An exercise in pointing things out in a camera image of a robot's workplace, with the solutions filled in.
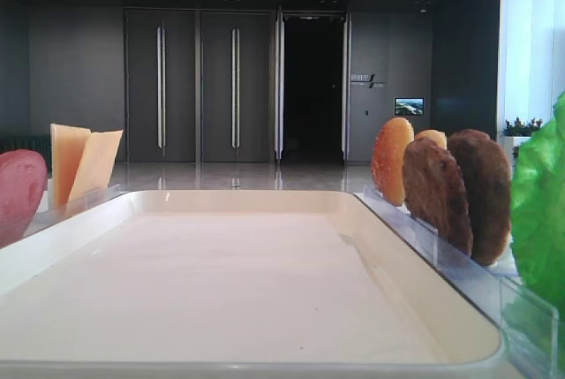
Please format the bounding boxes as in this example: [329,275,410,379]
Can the yellow cheese slice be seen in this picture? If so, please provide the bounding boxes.
[68,130,123,202]

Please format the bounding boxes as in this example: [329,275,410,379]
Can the dark brown meat patty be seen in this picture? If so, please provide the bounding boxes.
[448,129,511,266]

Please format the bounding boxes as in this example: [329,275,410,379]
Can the orange cheese slice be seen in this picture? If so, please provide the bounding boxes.
[50,124,91,207]

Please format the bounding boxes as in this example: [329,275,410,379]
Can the green lettuce leaf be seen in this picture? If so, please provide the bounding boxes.
[511,95,564,312]

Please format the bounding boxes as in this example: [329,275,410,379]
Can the clear holder for lettuce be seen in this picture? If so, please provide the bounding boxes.
[501,278,564,378]

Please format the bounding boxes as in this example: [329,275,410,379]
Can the golden bun top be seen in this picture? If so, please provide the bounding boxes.
[371,117,414,207]

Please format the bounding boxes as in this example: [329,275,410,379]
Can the golden bun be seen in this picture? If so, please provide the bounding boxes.
[414,129,448,149]
[371,117,414,207]

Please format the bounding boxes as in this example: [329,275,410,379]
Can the cream rectangular tray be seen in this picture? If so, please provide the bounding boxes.
[1,191,506,378]

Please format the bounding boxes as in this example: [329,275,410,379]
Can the dark double door middle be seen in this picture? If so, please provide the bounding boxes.
[201,12,269,163]

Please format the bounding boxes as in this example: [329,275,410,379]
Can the dark double door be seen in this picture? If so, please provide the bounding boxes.
[201,12,269,163]
[125,10,196,163]

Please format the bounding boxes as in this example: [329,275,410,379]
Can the golden bun bottom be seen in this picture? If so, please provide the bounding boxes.
[414,129,448,149]

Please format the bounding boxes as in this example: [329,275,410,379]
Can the dark double door left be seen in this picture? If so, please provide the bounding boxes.
[125,10,196,163]

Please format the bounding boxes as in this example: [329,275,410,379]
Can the flower planter box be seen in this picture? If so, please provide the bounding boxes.
[501,117,544,162]

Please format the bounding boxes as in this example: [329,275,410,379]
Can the small wall display screen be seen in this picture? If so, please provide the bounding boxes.
[394,98,425,117]

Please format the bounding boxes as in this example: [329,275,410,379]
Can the clear long left rail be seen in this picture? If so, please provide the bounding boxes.
[23,185,123,238]

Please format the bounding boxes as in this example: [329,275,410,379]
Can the clear long rail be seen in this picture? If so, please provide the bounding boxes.
[356,187,522,284]
[23,185,123,238]

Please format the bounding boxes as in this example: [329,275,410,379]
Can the clear long right rail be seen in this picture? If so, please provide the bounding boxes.
[356,187,522,284]

